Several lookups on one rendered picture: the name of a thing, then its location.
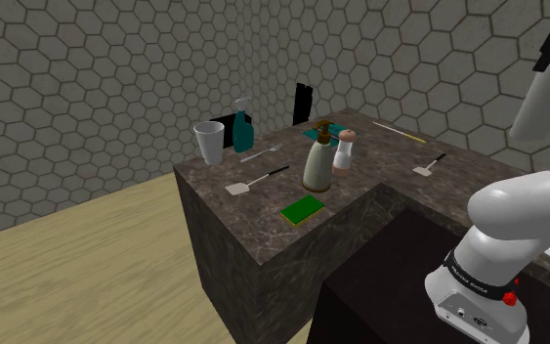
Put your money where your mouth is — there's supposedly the pink and white pepper mill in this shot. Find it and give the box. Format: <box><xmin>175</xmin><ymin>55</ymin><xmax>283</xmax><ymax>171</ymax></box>
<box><xmin>331</xmin><ymin>128</ymin><xmax>358</xmax><ymax>178</ymax></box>

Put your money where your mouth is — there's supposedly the dark robot stand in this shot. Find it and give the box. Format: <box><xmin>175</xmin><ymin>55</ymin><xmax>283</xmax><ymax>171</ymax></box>
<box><xmin>306</xmin><ymin>206</ymin><xmax>550</xmax><ymax>344</ymax></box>

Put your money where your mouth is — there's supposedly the beige soap dispenser bronze pump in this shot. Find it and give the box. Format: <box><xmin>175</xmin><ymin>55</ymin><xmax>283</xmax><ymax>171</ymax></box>
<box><xmin>302</xmin><ymin>119</ymin><xmax>337</xmax><ymax>194</ymax></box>

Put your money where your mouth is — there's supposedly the white cup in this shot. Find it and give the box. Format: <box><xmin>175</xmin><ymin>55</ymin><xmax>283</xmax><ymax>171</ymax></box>
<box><xmin>192</xmin><ymin>120</ymin><xmax>226</xmax><ymax>166</ymax></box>

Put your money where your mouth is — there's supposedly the narrow black upright panel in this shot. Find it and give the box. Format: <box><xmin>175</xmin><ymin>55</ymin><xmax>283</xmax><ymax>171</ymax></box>
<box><xmin>292</xmin><ymin>83</ymin><xmax>314</xmax><ymax>127</ymax></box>

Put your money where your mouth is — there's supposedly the wide black upright panel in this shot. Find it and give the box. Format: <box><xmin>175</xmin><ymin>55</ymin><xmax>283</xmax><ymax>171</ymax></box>
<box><xmin>209</xmin><ymin>113</ymin><xmax>252</xmax><ymax>150</ymax></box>

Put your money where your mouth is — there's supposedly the thin white and yellow stick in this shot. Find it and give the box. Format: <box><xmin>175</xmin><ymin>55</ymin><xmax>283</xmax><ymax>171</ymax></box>
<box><xmin>372</xmin><ymin>121</ymin><xmax>427</xmax><ymax>144</ymax></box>

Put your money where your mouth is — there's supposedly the short black-handled spatula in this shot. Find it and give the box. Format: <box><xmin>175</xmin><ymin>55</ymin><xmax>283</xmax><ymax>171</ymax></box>
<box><xmin>412</xmin><ymin>152</ymin><xmax>447</xmax><ymax>178</ymax></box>

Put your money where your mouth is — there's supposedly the silver fork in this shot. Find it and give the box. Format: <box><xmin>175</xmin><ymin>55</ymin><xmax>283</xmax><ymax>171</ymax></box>
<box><xmin>239</xmin><ymin>144</ymin><xmax>284</xmax><ymax>163</ymax></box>

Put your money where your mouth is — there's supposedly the green and yellow sponge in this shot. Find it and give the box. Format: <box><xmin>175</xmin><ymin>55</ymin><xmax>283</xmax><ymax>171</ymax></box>
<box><xmin>279</xmin><ymin>193</ymin><xmax>326</xmax><ymax>228</ymax></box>

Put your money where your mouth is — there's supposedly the teal flat mat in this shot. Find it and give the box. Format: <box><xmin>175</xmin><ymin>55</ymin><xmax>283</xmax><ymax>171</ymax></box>
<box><xmin>301</xmin><ymin>121</ymin><xmax>360</xmax><ymax>143</ymax></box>

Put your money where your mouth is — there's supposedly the long black-handled spatula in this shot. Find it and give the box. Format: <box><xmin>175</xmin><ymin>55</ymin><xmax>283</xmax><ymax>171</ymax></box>
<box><xmin>225</xmin><ymin>165</ymin><xmax>291</xmax><ymax>196</ymax></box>

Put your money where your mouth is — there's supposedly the teal spray bottle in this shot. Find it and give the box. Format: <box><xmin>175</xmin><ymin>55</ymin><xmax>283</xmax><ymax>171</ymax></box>
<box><xmin>232</xmin><ymin>97</ymin><xmax>256</xmax><ymax>154</ymax></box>

